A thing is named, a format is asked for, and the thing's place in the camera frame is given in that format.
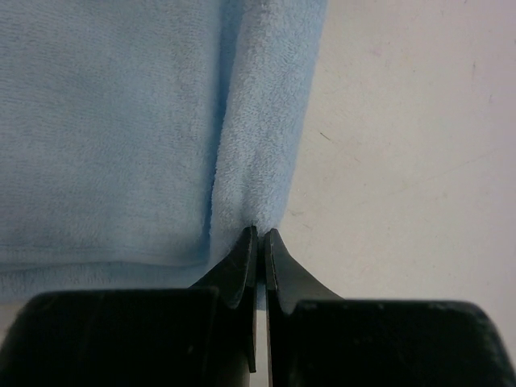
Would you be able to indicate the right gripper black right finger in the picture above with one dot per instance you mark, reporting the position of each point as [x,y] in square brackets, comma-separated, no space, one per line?
[317,338]

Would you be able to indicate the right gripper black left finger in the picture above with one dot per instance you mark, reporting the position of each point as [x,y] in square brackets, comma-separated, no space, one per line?
[204,335]

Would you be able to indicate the light blue towel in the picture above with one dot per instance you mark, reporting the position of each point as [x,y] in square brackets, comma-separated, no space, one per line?
[139,138]

